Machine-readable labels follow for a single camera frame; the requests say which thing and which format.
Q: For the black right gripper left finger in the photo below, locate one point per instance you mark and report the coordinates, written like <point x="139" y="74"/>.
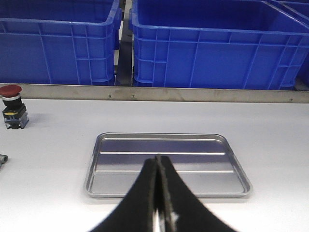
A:
<point x="135" y="212"/>

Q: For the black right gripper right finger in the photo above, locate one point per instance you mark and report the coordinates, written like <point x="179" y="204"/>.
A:
<point x="180" y="210"/>

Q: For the silver metal tray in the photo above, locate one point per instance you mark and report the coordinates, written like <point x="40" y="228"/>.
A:
<point x="205" y="163"/>

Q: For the grey metal clamp block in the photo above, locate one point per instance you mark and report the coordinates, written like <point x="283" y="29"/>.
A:
<point x="3" y="159"/>

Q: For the red emergency stop button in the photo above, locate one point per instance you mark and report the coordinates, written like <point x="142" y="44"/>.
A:
<point x="15" y="113"/>

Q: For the blue plastic crate centre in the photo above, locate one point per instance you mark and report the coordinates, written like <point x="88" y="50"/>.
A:
<point x="231" y="44"/>

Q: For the blue plastic crate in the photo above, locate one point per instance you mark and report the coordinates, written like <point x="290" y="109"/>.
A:
<point x="231" y="44"/>
<point x="67" y="42"/>
<point x="299" y="9"/>

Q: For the blue plastic crate right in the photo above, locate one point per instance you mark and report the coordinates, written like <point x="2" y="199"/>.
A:
<point x="299" y="9"/>

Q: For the blue plastic crate left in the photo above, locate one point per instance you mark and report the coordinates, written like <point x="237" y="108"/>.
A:
<point x="67" y="42"/>

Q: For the steel table edge rail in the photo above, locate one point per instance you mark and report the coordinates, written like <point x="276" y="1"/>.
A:
<point x="163" y="94"/>

